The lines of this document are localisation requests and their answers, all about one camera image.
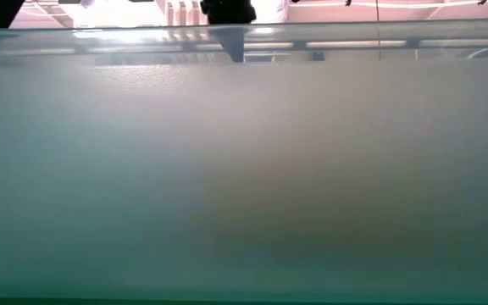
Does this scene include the translucent teal plastic bin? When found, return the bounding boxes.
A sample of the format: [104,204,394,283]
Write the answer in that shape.
[0,25,488,302]

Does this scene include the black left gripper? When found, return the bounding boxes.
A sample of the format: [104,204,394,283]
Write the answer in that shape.
[200,0,258,26]

